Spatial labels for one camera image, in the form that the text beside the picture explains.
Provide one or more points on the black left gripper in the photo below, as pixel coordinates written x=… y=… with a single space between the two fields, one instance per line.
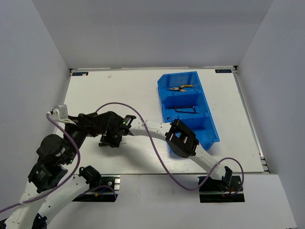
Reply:
x=93 y=123

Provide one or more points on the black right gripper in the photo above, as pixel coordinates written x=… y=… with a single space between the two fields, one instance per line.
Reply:
x=107 y=140

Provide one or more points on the yellow handled pliers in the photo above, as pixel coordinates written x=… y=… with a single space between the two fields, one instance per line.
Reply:
x=181 y=88

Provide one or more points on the long dark hex key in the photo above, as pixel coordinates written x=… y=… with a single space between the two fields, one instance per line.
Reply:
x=186 y=110

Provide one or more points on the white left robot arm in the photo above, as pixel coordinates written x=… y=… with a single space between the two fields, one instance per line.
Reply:
x=57 y=179

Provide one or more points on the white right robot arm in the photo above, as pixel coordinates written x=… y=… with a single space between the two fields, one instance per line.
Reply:
x=179 y=137

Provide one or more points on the left corner label sticker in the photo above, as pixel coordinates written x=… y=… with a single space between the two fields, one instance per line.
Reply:
x=80 y=73

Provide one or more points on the corner label sticker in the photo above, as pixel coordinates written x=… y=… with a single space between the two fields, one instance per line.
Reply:
x=80 y=73
x=223 y=70

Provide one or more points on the blue plastic divided bin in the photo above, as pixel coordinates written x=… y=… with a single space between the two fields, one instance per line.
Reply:
x=182 y=97

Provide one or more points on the right corner label sticker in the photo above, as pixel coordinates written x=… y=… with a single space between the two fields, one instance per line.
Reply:
x=223 y=70

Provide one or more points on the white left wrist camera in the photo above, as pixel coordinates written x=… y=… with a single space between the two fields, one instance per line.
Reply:
x=60 y=114

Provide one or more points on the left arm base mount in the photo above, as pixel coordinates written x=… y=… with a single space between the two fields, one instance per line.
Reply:
x=101 y=188

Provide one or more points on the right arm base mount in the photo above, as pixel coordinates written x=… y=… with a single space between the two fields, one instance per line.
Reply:
x=212 y=191

